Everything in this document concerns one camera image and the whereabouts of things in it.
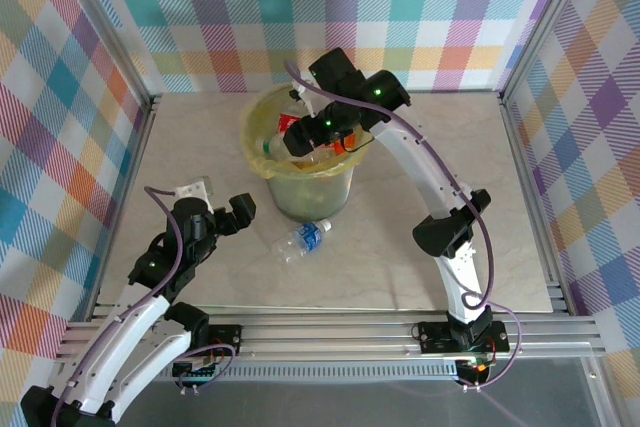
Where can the orange black controller board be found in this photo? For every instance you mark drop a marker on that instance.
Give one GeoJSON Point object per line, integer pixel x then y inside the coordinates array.
{"type": "Point", "coordinates": [475, 369]}

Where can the green terminal controller board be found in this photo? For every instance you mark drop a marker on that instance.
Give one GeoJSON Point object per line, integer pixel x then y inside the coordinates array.
{"type": "Point", "coordinates": [197, 373]}

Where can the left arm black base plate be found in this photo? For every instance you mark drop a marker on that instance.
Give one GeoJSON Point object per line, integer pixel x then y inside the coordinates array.
{"type": "Point", "coordinates": [225, 337]}

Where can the aluminium frame post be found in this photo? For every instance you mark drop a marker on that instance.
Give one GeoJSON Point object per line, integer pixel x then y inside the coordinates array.
{"type": "Point", "coordinates": [134, 67]}
{"type": "Point", "coordinates": [545, 22]}

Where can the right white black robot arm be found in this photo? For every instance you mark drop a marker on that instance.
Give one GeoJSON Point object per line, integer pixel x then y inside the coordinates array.
{"type": "Point", "coordinates": [425, 172]}

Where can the slim blue label water bottle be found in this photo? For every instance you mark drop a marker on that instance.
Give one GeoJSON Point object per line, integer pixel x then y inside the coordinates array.
{"type": "Point", "coordinates": [306, 237]}

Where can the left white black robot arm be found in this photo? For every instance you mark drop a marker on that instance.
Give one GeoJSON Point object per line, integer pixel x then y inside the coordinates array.
{"type": "Point", "coordinates": [125, 337]}

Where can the green bin with yellow bag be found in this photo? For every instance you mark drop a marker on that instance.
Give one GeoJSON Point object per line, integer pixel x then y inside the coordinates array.
{"type": "Point", "coordinates": [250, 132]}

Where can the translucent green plastic bin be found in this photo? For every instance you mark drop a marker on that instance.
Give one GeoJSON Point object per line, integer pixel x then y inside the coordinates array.
{"type": "Point", "coordinates": [310, 197]}

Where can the green label clear bottle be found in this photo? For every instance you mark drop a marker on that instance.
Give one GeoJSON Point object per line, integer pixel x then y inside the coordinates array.
{"type": "Point", "coordinates": [270, 145]}

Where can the long aluminium mounting rail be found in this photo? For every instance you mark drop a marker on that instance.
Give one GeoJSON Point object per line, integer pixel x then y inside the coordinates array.
{"type": "Point", "coordinates": [325, 334]}

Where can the aluminium table side rail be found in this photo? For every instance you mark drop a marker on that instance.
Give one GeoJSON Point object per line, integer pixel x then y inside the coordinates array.
{"type": "Point", "coordinates": [516, 137]}
{"type": "Point", "coordinates": [131, 172]}

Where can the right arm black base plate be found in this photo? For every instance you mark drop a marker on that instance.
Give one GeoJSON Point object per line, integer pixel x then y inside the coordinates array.
{"type": "Point", "coordinates": [435, 337]}

